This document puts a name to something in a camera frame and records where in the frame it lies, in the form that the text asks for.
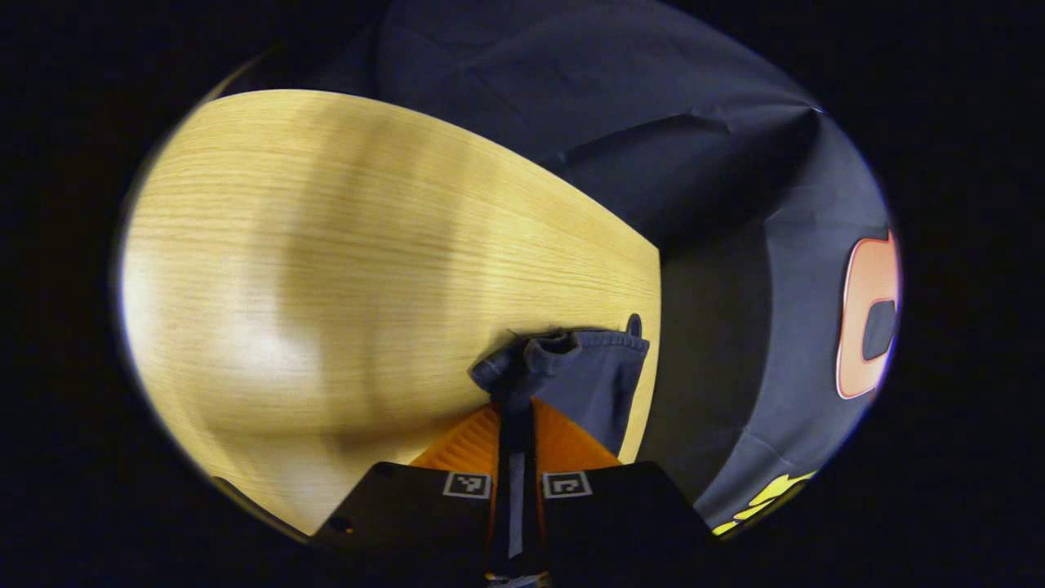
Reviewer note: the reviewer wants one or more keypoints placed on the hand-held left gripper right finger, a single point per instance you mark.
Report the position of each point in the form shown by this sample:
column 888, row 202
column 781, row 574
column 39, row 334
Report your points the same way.
column 620, row 514

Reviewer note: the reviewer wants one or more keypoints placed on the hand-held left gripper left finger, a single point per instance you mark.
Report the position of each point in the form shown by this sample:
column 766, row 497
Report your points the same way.
column 416, row 514

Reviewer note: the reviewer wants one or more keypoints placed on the dark blue jeans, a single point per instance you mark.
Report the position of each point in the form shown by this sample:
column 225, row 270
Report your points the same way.
column 596, row 384

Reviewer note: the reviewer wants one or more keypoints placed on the black backdrop cloth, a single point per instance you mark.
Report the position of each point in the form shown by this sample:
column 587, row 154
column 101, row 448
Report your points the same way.
column 620, row 98

